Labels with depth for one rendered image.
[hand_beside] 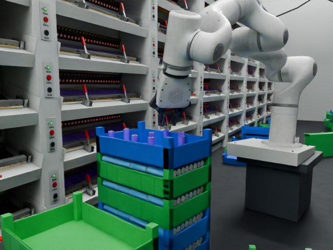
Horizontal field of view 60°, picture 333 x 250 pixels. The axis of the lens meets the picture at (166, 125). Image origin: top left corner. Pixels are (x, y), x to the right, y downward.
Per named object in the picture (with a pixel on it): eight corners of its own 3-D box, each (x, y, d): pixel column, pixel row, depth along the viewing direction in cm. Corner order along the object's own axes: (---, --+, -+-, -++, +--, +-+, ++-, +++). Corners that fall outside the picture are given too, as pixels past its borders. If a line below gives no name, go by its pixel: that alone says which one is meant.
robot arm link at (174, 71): (166, 67, 75) (164, 78, 77) (196, 67, 78) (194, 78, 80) (157, 56, 82) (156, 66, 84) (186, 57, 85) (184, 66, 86)
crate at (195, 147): (212, 155, 87) (212, 129, 86) (168, 170, 71) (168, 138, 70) (141, 142, 106) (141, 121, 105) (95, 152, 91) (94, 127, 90)
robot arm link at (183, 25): (200, 64, 81) (173, 54, 85) (210, 15, 74) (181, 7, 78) (184, 70, 75) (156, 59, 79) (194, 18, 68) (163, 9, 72)
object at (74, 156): (147, 144, 163) (153, 121, 159) (61, 172, 110) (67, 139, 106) (119, 130, 171) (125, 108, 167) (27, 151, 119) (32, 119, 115)
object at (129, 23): (146, 37, 155) (152, 11, 151) (53, 13, 102) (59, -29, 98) (117, 29, 163) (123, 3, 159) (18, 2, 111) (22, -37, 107)
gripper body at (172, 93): (163, 74, 77) (157, 110, 83) (197, 74, 80) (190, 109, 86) (155, 63, 83) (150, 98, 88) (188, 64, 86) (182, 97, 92)
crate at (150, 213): (210, 206, 89) (211, 181, 88) (168, 231, 74) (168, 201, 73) (142, 184, 108) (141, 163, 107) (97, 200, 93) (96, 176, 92)
